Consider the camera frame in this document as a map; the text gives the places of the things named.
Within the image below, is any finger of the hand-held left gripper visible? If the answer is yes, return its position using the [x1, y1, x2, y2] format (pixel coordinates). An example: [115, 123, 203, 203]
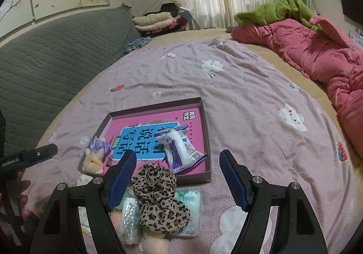
[19, 143, 59, 164]

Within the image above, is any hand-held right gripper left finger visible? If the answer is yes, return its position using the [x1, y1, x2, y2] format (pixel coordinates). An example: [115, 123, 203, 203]
[30, 149, 137, 254]

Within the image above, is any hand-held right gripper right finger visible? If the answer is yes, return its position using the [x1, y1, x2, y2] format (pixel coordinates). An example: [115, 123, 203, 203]
[219, 149, 329, 254]

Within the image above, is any leopard print scrunchie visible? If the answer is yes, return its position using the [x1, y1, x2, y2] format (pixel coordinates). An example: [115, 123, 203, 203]
[130, 164, 191, 236]

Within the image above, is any purple dress plush rabbit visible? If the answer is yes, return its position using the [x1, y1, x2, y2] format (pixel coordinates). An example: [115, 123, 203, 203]
[78, 135, 112, 176]

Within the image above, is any shallow cardboard box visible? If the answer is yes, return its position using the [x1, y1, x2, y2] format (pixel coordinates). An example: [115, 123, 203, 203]
[90, 97, 213, 186]

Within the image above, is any pink dress plush rabbit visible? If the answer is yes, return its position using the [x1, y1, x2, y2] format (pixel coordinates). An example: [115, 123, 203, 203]
[139, 231, 172, 254]

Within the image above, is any peach soft ball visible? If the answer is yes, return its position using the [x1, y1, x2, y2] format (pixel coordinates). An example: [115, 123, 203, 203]
[110, 210, 124, 233]

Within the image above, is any person's left hand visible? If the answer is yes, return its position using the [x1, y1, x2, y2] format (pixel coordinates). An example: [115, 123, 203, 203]
[11, 173, 39, 220]

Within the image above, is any white round cotton pad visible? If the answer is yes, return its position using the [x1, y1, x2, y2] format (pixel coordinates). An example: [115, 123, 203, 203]
[220, 205, 245, 227]
[209, 214, 273, 254]

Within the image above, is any clear wrapped white roll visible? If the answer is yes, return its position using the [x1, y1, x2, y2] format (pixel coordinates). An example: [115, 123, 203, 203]
[120, 197, 142, 245]

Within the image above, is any green tissue pack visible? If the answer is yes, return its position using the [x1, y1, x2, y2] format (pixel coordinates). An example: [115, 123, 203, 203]
[174, 189, 201, 237]

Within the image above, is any pink workbook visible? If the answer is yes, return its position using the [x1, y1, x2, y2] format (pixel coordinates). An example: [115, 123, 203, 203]
[98, 104, 212, 175]

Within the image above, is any white purple plastic packet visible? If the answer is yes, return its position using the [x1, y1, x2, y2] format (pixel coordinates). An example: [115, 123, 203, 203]
[155, 125, 207, 175]

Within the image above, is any purple printed bed sheet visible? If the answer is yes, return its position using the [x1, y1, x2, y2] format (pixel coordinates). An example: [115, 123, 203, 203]
[21, 27, 358, 254]

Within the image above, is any grey quilted headboard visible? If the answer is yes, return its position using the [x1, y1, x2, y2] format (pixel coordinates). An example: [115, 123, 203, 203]
[0, 6, 142, 155]

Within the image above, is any blue patterned cloth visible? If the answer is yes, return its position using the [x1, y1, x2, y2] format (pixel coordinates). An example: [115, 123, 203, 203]
[123, 37, 155, 54]

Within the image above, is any tan bed mattress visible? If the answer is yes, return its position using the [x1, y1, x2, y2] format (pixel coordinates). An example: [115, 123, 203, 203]
[37, 27, 363, 164]

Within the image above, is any pink quilt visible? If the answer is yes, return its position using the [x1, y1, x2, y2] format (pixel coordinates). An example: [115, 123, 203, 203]
[231, 15, 363, 158]

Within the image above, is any pink folded blanket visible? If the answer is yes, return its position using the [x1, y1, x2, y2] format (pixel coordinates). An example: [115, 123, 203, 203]
[135, 22, 172, 32]

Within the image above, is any cream folded blanket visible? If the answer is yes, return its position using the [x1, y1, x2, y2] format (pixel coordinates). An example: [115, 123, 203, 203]
[133, 13, 174, 27]

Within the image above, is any dark floral folded cloth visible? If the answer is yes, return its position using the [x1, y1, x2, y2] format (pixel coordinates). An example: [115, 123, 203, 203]
[142, 15, 190, 37]

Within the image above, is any green blanket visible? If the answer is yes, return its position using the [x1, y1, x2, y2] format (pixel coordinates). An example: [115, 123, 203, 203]
[234, 0, 329, 35]

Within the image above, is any black garment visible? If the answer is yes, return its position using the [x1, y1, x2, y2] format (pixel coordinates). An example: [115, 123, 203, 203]
[159, 3, 180, 17]

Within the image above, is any black wall television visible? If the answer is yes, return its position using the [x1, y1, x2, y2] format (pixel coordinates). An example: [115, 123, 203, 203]
[338, 0, 363, 20]

